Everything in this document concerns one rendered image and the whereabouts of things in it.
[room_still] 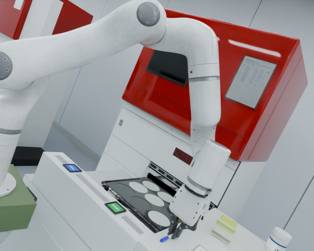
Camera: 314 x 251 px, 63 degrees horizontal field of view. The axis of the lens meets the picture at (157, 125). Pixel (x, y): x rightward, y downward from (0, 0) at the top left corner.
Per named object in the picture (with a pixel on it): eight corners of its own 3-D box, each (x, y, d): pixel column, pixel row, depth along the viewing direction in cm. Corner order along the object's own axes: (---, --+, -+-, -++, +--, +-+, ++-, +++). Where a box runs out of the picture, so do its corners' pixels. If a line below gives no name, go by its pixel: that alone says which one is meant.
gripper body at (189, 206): (215, 195, 80) (199, 224, 82) (189, 178, 86) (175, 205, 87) (206, 197, 74) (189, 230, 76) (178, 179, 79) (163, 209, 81)
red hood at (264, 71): (177, 115, 223) (207, 51, 214) (266, 161, 179) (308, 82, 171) (119, 98, 160) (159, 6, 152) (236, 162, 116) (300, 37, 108)
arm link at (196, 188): (217, 188, 80) (213, 196, 81) (194, 174, 85) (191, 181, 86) (207, 190, 74) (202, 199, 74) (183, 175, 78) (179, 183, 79)
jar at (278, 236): (265, 243, 109) (276, 224, 108) (281, 255, 105) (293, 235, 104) (262, 248, 103) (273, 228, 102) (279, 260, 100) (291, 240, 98)
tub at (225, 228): (214, 227, 103) (221, 212, 102) (231, 238, 100) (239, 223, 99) (210, 233, 96) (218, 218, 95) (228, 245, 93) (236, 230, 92)
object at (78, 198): (51, 180, 112) (62, 152, 110) (138, 270, 83) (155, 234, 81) (31, 181, 104) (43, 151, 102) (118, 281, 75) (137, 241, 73)
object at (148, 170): (142, 180, 151) (148, 166, 149) (204, 226, 127) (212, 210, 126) (140, 180, 149) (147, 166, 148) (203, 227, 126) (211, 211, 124)
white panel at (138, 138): (104, 154, 172) (127, 100, 167) (205, 231, 129) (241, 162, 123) (101, 154, 170) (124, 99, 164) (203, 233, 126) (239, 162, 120)
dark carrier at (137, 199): (148, 179, 143) (149, 178, 143) (199, 216, 124) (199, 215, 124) (104, 184, 114) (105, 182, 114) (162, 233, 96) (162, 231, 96)
